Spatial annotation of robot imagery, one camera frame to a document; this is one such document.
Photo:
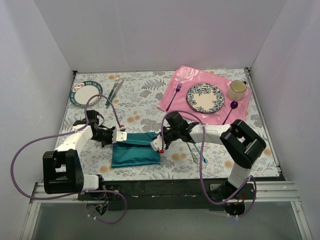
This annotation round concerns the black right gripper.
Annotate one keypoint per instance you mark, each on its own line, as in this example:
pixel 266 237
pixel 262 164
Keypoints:
pixel 166 136

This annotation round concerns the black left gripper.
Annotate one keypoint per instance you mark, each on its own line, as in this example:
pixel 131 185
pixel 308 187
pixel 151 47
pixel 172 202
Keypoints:
pixel 110 136

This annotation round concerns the teal cloth napkin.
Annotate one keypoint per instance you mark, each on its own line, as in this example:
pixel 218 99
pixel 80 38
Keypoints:
pixel 135 151

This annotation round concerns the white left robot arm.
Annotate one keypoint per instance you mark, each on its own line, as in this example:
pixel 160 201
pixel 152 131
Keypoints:
pixel 62 169

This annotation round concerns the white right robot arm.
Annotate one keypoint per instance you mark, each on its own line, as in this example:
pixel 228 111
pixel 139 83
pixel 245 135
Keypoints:
pixel 242 143

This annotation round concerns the iridescent gold spoon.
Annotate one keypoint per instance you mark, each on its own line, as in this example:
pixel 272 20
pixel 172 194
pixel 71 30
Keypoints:
pixel 194 158

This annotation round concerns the iridescent blue fork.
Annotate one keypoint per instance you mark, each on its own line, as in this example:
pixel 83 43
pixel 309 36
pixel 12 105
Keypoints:
pixel 199 151

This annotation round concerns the blue floral white plate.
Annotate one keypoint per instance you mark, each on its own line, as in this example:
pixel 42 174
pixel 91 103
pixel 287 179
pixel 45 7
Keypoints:
pixel 205 98

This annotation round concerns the purple metallic fork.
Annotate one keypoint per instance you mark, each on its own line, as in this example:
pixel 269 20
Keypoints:
pixel 178 88

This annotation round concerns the green rimmed white plate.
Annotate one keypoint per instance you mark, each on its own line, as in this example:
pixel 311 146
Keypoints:
pixel 83 91

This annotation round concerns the pink floral placemat cloth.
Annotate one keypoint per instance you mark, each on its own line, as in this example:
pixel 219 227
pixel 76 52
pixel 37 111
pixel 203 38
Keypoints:
pixel 189 76

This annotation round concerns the purple metallic spoon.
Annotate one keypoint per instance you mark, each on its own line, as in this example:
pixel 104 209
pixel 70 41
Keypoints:
pixel 233 105

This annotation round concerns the cream ceramic mug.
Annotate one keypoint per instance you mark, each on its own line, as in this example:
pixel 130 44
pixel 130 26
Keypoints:
pixel 237 90

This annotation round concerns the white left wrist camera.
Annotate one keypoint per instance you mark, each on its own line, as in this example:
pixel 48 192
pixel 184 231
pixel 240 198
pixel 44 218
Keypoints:
pixel 119 134

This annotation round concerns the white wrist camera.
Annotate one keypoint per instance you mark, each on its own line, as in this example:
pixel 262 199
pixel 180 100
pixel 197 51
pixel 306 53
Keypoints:
pixel 158 145
pixel 119 134

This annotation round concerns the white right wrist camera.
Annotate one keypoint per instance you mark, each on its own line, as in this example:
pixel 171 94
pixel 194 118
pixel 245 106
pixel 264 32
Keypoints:
pixel 158 145

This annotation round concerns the green handled knife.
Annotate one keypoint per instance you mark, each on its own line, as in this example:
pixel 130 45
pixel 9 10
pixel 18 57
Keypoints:
pixel 114 94

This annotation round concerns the green handled fork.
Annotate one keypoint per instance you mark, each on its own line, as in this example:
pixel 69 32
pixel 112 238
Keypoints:
pixel 116 83

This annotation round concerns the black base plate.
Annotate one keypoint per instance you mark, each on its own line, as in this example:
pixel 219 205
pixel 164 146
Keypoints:
pixel 170 194

